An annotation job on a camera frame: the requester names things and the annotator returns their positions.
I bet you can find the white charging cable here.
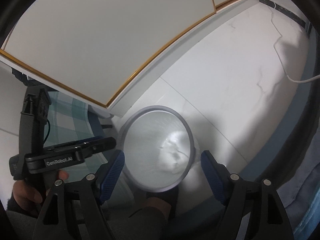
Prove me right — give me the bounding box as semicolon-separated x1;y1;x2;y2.
268;0;320;84

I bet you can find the person's left hand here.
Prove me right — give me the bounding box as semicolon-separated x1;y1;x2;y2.
12;180;43;211

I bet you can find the teal checked tablecloth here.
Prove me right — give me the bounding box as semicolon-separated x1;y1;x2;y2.
42;90;136;203

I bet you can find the white tissue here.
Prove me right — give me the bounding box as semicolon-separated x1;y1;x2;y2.
157;131;190;174

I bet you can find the grey round trash bin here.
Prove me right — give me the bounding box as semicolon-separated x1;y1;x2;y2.
118;105;196;192

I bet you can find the white wardrobe with gold trim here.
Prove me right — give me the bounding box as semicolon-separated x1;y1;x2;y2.
1;0;258;116

